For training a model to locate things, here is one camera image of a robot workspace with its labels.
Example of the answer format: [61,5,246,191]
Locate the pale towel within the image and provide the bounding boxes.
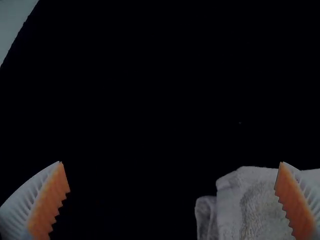
[194,166,320,240]

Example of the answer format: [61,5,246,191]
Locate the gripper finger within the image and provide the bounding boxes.
[0,161,71,240]
[274,161,320,240]

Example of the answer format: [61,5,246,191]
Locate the black mat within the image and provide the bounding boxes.
[0,0,320,240]

